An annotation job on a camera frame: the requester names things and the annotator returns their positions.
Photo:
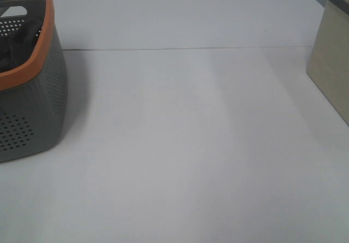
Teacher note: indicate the grey orange-rimmed laundry basket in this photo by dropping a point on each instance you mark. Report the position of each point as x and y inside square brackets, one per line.
[34, 94]

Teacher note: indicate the beige fabric storage box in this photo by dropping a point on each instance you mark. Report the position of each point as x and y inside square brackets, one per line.
[328, 63]

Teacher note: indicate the dark navy towel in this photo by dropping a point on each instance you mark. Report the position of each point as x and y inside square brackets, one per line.
[17, 48]

